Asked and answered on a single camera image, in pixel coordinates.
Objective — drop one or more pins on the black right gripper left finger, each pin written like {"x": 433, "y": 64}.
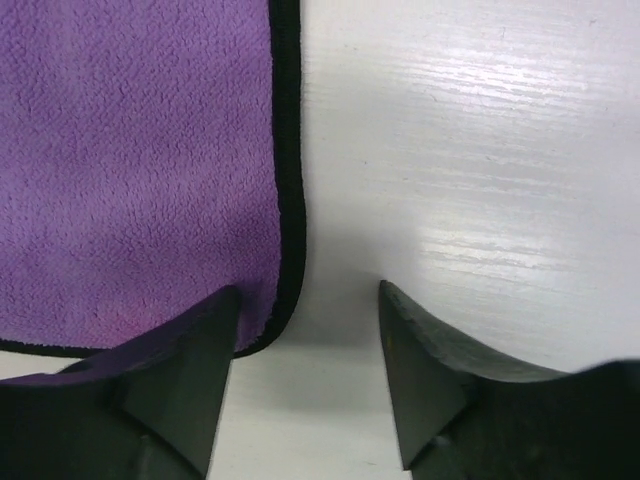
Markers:
{"x": 146, "y": 409}

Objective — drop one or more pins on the purple and grey towel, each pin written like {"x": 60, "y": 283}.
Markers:
{"x": 150, "y": 155}

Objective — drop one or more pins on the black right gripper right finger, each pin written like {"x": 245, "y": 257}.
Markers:
{"x": 463, "y": 410}

